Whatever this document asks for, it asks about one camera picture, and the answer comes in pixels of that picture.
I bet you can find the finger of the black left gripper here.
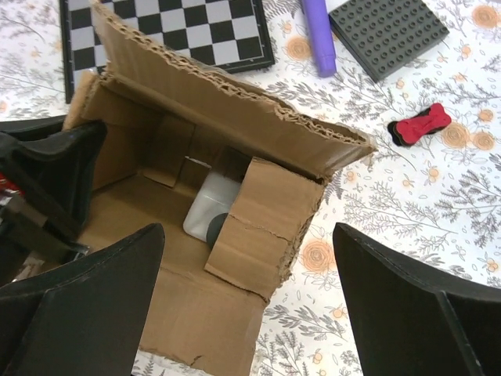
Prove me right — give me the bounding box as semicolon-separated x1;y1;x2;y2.
1;121;107;263

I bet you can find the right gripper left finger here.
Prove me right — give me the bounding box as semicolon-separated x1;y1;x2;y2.
1;223;165;376

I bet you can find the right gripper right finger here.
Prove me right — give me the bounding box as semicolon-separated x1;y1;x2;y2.
333;222;500;375

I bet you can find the brown taped cardboard box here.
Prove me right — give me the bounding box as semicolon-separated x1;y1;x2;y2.
64;1;376;375

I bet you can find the white bottle grey cap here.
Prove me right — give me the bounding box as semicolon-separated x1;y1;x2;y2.
182;172;241;242

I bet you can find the red black knife cap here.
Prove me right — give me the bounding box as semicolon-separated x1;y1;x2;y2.
387;103;452;147

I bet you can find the black white checkerboard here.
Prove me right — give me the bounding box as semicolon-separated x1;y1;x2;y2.
59;0;275;101

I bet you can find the dark grey studded plate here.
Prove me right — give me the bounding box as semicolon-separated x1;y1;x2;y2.
329;0;449;82

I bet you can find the purple cylindrical handle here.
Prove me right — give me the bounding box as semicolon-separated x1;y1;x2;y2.
301;0;337;78

